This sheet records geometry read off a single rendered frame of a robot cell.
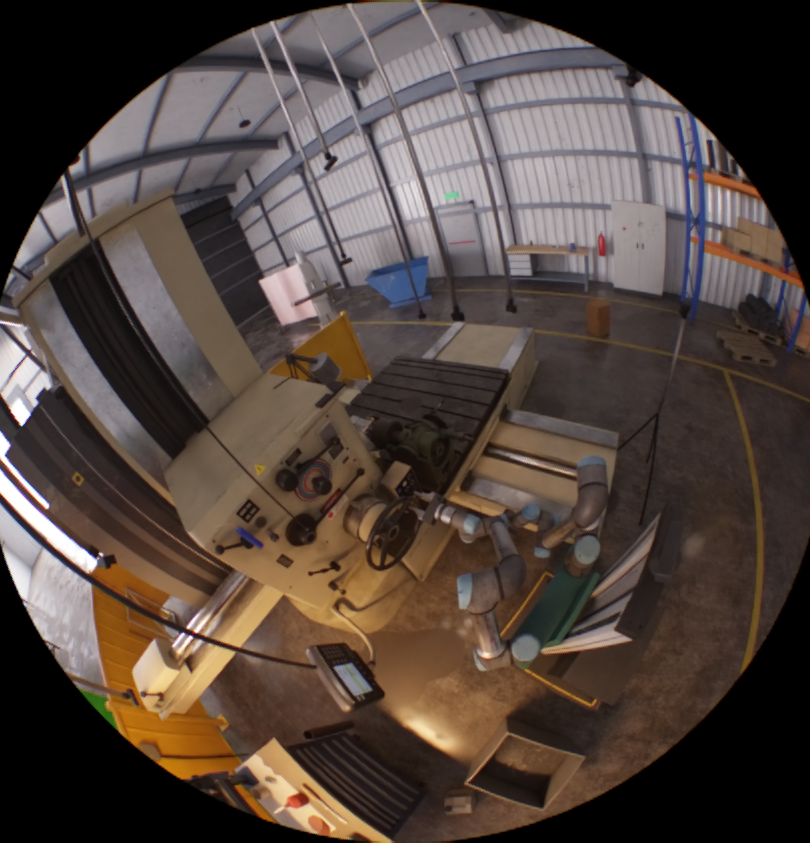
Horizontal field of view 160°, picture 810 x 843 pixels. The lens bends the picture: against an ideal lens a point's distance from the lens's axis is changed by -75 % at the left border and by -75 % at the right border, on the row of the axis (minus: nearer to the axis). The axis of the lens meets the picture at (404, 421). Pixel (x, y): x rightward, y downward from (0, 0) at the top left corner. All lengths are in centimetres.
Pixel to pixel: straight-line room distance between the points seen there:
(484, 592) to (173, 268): 180
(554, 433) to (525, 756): 233
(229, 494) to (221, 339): 83
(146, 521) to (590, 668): 230
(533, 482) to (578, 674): 127
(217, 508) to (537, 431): 214
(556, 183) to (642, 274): 277
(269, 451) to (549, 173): 755
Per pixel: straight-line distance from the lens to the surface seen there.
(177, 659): 199
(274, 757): 200
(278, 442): 106
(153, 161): 1128
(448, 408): 220
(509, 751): 225
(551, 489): 205
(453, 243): 861
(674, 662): 284
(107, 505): 169
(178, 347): 152
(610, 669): 169
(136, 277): 154
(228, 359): 159
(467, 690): 245
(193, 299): 155
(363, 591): 206
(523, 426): 239
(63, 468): 165
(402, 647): 254
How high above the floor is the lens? 243
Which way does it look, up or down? 40 degrees down
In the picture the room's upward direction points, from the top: 22 degrees counter-clockwise
